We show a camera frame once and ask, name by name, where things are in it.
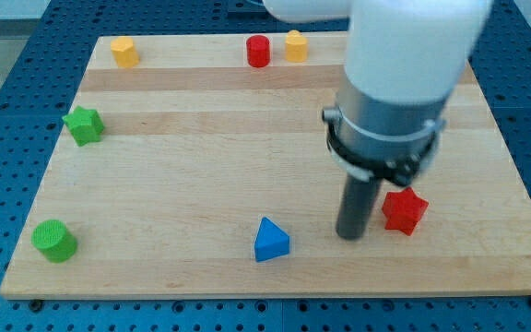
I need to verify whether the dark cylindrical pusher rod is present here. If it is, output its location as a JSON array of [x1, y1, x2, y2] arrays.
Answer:
[[336, 174, 383, 241]]

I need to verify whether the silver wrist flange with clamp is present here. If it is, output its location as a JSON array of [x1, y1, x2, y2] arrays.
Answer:
[[322, 77, 446, 187]]

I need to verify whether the red star block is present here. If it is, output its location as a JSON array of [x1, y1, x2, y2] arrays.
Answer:
[[382, 187, 429, 236]]

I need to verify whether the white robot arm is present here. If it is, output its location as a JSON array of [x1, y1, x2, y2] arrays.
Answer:
[[263, 0, 492, 240]]

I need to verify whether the green star block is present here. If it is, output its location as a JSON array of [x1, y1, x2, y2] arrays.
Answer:
[[62, 106, 105, 147]]

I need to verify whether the blue triangle block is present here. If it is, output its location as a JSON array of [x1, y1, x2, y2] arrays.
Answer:
[[254, 217, 290, 262]]

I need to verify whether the yellow cylinder block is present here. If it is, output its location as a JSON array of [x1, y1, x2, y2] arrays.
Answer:
[[285, 30, 308, 63]]

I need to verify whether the red cylinder block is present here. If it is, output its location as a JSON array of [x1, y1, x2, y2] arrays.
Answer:
[[246, 35, 270, 68]]

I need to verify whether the wooden board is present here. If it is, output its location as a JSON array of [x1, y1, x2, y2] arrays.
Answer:
[[0, 32, 531, 300]]

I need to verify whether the yellow hexagon block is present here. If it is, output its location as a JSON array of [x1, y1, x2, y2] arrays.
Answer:
[[110, 36, 140, 68]]

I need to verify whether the green cylinder block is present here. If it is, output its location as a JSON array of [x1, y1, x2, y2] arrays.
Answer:
[[30, 219, 77, 263]]

